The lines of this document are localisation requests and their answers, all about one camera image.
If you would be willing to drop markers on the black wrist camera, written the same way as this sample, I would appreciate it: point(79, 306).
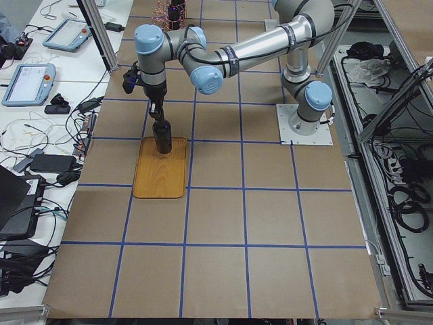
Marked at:
point(130, 79)

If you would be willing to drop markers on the black power adapter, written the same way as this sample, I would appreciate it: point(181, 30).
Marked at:
point(52, 163)

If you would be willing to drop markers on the dark bottle in basket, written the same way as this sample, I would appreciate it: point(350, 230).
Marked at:
point(175, 14)

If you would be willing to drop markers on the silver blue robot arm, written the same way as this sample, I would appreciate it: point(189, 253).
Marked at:
point(302, 24)

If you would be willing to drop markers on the white crumpled cloth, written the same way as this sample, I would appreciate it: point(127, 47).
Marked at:
point(369, 72)

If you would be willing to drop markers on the black laptop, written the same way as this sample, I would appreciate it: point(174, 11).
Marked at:
point(20, 198)

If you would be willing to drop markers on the dark glass wine bottle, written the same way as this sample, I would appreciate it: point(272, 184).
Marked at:
point(162, 135)

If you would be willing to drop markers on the aluminium frame post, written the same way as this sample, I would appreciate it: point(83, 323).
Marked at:
point(94, 21)

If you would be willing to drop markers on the upper teach pendant tablet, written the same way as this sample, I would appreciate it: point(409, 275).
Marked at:
point(68, 36)

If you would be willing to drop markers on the small black device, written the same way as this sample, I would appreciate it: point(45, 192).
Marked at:
point(58, 105)

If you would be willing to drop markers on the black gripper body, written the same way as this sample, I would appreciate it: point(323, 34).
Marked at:
point(154, 91)

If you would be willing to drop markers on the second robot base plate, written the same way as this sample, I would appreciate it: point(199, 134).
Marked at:
point(271, 24)

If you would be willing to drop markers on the wire basket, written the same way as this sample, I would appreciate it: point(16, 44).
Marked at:
point(159, 14)

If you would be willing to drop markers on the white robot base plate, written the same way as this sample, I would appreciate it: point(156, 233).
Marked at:
point(295, 131)

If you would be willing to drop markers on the wooden rectangular tray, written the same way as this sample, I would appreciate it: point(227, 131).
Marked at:
point(160, 175)

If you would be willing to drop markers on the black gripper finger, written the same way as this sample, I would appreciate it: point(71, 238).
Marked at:
point(160, 109)
point(153, 110)

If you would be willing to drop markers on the lower teach pendant tablet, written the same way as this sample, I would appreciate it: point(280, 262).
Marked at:
point(30, 85)

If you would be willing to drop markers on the teach pendant tablet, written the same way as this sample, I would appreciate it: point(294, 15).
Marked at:
point(68, 36)
point(30, 85)

